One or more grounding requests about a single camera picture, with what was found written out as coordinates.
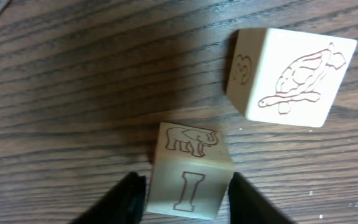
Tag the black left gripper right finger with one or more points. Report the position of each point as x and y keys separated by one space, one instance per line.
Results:
x=249 y=206

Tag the wooden turtle block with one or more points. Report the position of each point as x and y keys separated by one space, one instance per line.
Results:
x=287 y=77

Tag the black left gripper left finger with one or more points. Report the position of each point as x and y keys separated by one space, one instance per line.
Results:
x=122 y=204

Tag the wooden elephant block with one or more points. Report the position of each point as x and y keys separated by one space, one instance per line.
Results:
x=191 y=171

